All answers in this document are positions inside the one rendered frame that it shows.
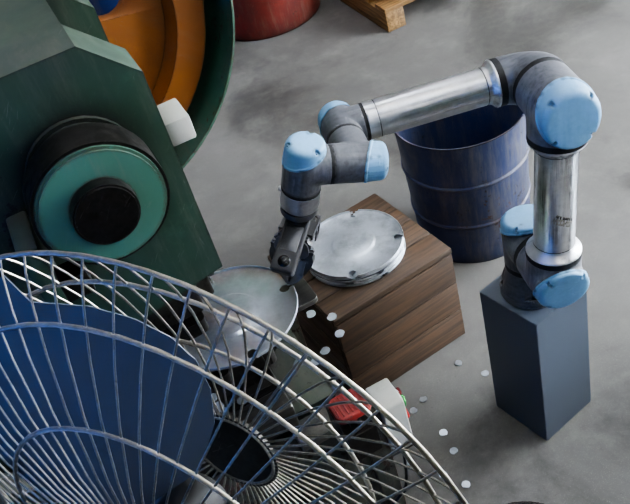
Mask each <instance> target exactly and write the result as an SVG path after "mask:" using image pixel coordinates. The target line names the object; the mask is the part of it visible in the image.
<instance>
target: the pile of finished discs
mask: <svg viewBox="0 0 630 504"><path fill-rule="evenodd" d="M351 214H353V212H350V211H346V212H342V213H339V214H337V215H334V216H332V217H330V218H328V219H326V220H325V221H323V222H322V223H320V230H319V235H318V238H317V240H316V241H315V236H314V238H313V240H311V241H312V243H313V244H312V248H311V250H314V251H315V252H314V255H315V260H314V262H313V265H312V267H311V269H310V272H311V273H312V275H313V276H316V277H315V278H316V279H318V280H319V281H321V282H323V283H325V284H328V285H331V286H336V287H355V286H361V285H365V284H369V283H371V282H374V281H376V280H378V279H380V278H382V277H383V276H382V275H383V274H385V275H387V274H388V273H390V272H391V271H392V270H393V269H394V268H395V267H396V266H397V265H398V264H399V263H400V261H401V259H402V258H403V255H404V253H405V247H406V243H405V238H404V234H403V230H402V227H401V225H400V223H399V222H398V221H397V220H396V219H395V218H394V217H392V216H391V215H389V214H387V213H385V212H382V211H378V210H372V209H358V211H355V213H354V214H353V215H351Z"/></svg>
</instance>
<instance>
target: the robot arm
mask: <svg viewBox="0 0 630 504"><path fill-rule="evenodd" d="M487 105H493V106H495V107H497V108H498V107H502V106H505V105H517V106H518V107H519V108H520V109H521V111H522V112H523V113H524V114H525V117H526V142H527V144H528V146H529V147H530V148H531V149H532V150H534V195H533V204H525V205H520V206H516V207H514V208H512V209H510V210H508V211H507V212H506V213H505V214H504V215H503V216H502V218H501V221H500V233H501V237H502V245H503V254H504V262H505V266H504V269H503V272H502V275H501V278H500V291H501V294H502V296H503V298H504V299H505V300H506V301H507V302H508V303H509V304H511V305H512V306H515V307H517V308H521V309H527V310H534V309H541V308H545V307H547V308H553V309H555V308H562V307H565V306H568V305H570V304H572V303H574V302H576V301H577V300H578V299H579V298H581V297H582V296H583V295H584V294H585V293H586V291H587V290H588V287H589V284H590V280H589V277H588V274H587V272H586V271H585V270H583V268H582V244H581V242H580V241H579V239H578V238H577V237H575V233H576V214H577V195H578V177H579V158H580V150H582V149H583V148H584V147H585V146H586V145H587V144H588V141H589V140H590V139H591V138H592V133H593V132H596V131H597V129H598V127H599V124H600V121H601V105H600V102H599V100H598V98H597V96H596V95H595V93H594V91H593V90H592V89H591V87H590V86H589V85H588V84H587V83H585V82H584V81H582V80H581V79H580V78H579V77H578V76H577V75H576V74H575V73H574V72H573V71H572V70H571V69H570V68H569V67H568V66H567V65H566V64H565V63H564V62H563V61H562V60H561V59H560V58H558V57H557V56H555V55H553V54H550V53H547V52H541V51H526V52H517V53H511V54H507V55H502V56H499V57H495V58H491V59H488V60H485V61H484V63H483V65H482V66H481V67H480V68H476V69H473V70H469V71H466V72H463V73H459V74H456V75H453V76H449V77H446V78H442V79H439V80H436V81H432V82H429V83H426V84H422V85H419V86H416V87H412V88H409V89H405V90H402V91H399V92H395V93H392V94H389V95H385V96H382V97H378V98H375V99H372V100H368V101H365V102H362V103H358V104H355V105H352V106H350V105H348V104H347V103H345V102H343V101H332V102H329V103H327V104H326V105H324V106H323V107H322V109H321V110H320V112H319V114H318V126H319V129H320V134H321V136H322V137H323V138H322V137H321V136H319V135H318V134H316V133H309V132H308V131H301V132H297V133H294V134H292V135H291V136H289V137H288V139H287V140H286V142H285V146H284V151H283V156H282V177H281V186H279V187H278V190H279V191H281V195H280V211H281V214H282V215H283V218H282V220H281V222H280V224H279V226H278V229H279V232H276V233H275V235H274V238H276V240H275V239H272V240H271V242H270V243H271V247H270V250H269V254H270V258H271V260H272V262H271V265H270V269H271V271H272V272H275V273H279V274H280V276H281V277H282V278H283V279H284V281H285V282H286V283H287V284H290V285H293V284H295V283H297V282H298V281H300V280H301V279H302V278H303V276H305V275H306V273H307V272H308V271H309V270H310V269H311V267H312V265H313V262H314V260H315V255H314V252H315V251H314V250H311V248H312V244H313V243H312V241H311V240H313V238H314V236H315V241H316V240H317V238H318V235H319V230H320V222H321V216H320V215H316V214H317V209H318V207H319V202H320V194H321V185H330V184H346V183H361V182H364V183H367V182H371V181H379V180H383V179H384V178H385V177H386V175H387V173H388V168H389V156H388V151H387V147H386V145H385V144H384V142H382V141H373V140H372V139H376V138H379V137H382V136H386V135H389V134H392V133H396V132H399V131H403V130H406V129H409V128H413V127H416V126H419V125H423V124H426V123H430V122H433V121H436V120H440V119H443V118H446V117H450V116H453V115H457V114H460V113H463V112H467V111H470V110H474V109H477V108H480V107H484V106H487ZM323 139H324V140H323ZM369 140H370V141H369ZM325 143H326V144H325ZM315 217H316V218H317V219H318V220H317V222H316V218H315Z"/></svg>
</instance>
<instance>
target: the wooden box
mask: <svg viewBox="0 0 630 504"><path fill-rule="evenodd" d="M358 209H372V210H378V211H382V212H385V213H387V214H389V215H391V216H392V217H394V218H395V219H396V220H397V221H398V222H399V223H400V225H401V227H402V230H403V234H404V238H405V243H406V247H405V253H404V255H403V258H402V259H401V261H400V263H399V264H398V265H397V266H396V267H395V268H394V269H393V270H392V271H391V272H390V273H388V274H387V275H385V274H383V275H382V276H383V277H382V278H380V279H378V280H376V281H374V282H371V283H369V284H365V285H361V286H355V287H336V286H331V285H328V284H325V283H323V282H321V281H319V280H318V279H316V278H315V277H316V276H313V275H312V273H311V272H310V270H309V271H308V272H307V273H306V275H305V276H303V278H304V279H305V280H306V282H307V283H308V284H309V285H310V287H311V288H312V289H313V291H314V292H315V293H316V295H317V298H318V301H317V303H315V304H314V305H312V306H310V307H308V308H306V309H304V310H302V311H300V312H298V313H297V315H296V316H297V319H298V322H299V325H300V327H301V330H302V333H303V336H304V339H305V342H306V344H307V347H308V349H310V350H311V351H313V352H314V353H315V354H317V355H318V356H320V357H321V358H323V359H324V360H325V361H327V362H328V363H330V364H331V365H333V366H334V367H335V368H336V369H338V370H339V371H340V372H341V373H343V374H344V375H345V376H347V377H348V378H349V379H350V380H352V381H353V382H354V383H355V384H357V385H358V386H359V387H361V388H362V389H363V390H364V391H365V389H366V388H368V387H370V386H372V385H373V384H375V383H377V382H379V381H381V380H383V379H384V378H387V379H388V380H389V381H390V383H391V382H393V381H394V380H396V379H397V378H399V377H400V376H402V375H403V374H405V373H406V372H408V371H409V370H411V369H412V368H414V367H415V366H417V365H418V364H419V363H421V362H422V361H424V360H425V359H427V358H428V357H430V356H431V355H433V354H434V353H436V352H437V351H439V350H440V349H442V348H443V347H445V346H446V345H448V344H449V343H451V342H452V341H454V340H455V339H457V338H458V337H460V336H461V335H463V334H464V333H465V329H464V323H463V317H462V311H461V309H460V308H461V305H460V300H459V294H458V288H457V283H456V277H455V271H454V265H453V259H452V255H451V254H450V253H452V252H451V248H450V247H448V246H447V245H446V244H444V243H443V242H442V241H440V240H439V239H437V238H436V237H435V236H433V235H432V234H430V233H429V232H428V231H426V230H425V229H424V228H422V227H421V226H419V225H418V224H417V223H415V222H414V221H413V220H410V218H408V217H407V216H406V215H404V214H403V213H402V212H400V211H399V210H397V209H396V208H395V207H393V206H392V205H390V204H389V203H388V202H386V201H385V200H384V199H382V198H381V197H379V196H378V195H377V194H375V193H374V194H372V195H371V196H369V197H367V198H366V199H364V200H362V201H361V202H359V203H357V204H355V205H354V206H352V207H350V208H349V209H347V210H345V211H344V212H346V211H350V212H353V214H354V213H355V211H358ZM353 214H351V215H353ZM309 310H314V311H315V312H316V315H315V316H314V317H313V318H308V317H307V313H306V312H307V311H309ZM329 313H335V314H336V315H337V317H336V319H335V320H332V321H329V320H328V319H327V317H328V315H329ZM337 330H344V331H345V333H344V335H343V337H341V338H337V337H336V336H335V332H336V331H337ZM323 347H329V348H330V352H329V353H328V354H326V355H321V354H320V351H321V349H322V348H323Z"/></svg>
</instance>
